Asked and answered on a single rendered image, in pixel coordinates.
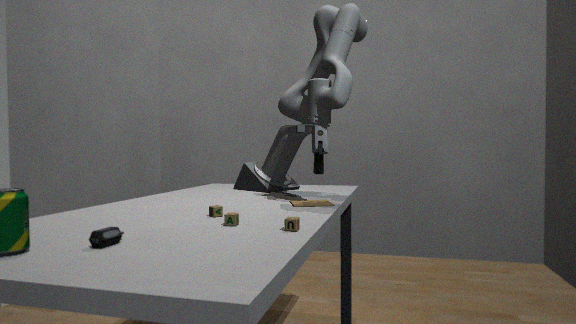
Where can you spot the tan square mat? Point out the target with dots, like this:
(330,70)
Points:
(310,203)

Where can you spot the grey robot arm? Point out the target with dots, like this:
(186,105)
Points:
(335,30)

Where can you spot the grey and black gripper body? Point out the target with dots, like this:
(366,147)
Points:
(319,133)

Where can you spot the tan letter block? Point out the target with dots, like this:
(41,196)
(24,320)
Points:
(292,224)
(231,219)
(216,211)

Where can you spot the green and yellow striped drink can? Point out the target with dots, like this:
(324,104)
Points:
(14,221)

